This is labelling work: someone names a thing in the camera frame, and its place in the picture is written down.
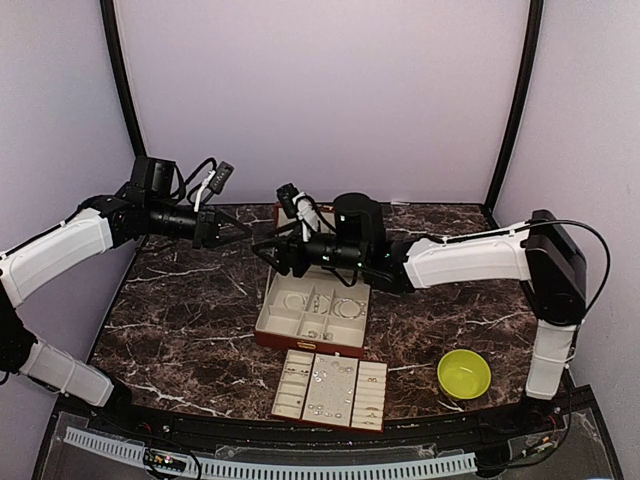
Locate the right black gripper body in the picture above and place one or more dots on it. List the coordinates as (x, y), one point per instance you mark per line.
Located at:
(292, 245)

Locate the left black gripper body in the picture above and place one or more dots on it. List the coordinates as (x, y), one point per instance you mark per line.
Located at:
(202, 229)

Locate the red jewelry box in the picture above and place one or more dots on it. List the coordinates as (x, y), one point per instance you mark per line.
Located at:
(314, 328)

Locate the red jewelry tray insert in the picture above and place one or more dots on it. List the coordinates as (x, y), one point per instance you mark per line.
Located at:
(332, 390)

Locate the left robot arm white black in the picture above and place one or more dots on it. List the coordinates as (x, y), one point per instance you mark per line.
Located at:
(156, 200)

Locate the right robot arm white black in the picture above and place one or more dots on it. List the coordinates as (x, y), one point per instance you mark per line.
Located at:
(538, 252)

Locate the thin silver bangle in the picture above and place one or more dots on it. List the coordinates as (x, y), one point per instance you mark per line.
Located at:
(294, 301)

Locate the silver pearl open bangle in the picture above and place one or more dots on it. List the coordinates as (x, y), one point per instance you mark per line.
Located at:
(349, 308)

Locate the lime green bowl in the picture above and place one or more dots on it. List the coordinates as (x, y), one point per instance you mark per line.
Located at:
(463, 374)

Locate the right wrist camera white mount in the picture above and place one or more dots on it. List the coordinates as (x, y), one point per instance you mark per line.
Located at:
(299, 206)

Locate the left black frame post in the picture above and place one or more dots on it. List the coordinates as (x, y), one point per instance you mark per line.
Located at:
(121, 76)

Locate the black frame post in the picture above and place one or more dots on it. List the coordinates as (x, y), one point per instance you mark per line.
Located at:
(523, 79)
(121, 76)

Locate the white slotted cable duct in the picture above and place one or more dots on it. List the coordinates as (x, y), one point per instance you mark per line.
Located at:
(254, 463)

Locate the right black frame post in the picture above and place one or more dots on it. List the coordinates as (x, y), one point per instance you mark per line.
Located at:
(523, 79)

